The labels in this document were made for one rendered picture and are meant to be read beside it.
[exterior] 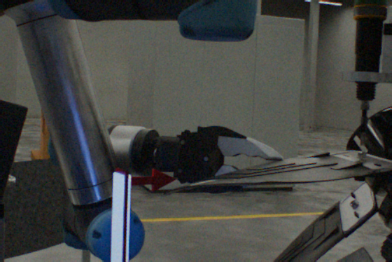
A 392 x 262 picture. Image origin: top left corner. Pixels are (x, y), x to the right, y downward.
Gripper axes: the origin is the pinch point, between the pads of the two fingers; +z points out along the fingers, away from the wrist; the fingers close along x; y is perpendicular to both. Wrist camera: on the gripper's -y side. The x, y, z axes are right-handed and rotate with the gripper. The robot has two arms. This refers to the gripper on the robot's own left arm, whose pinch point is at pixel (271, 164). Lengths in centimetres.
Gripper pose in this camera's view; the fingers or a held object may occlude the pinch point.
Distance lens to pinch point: 75.9
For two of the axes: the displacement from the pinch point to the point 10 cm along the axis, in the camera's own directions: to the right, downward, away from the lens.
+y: 3.5, 0.5, 9.3
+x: -0.9, 10.0, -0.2
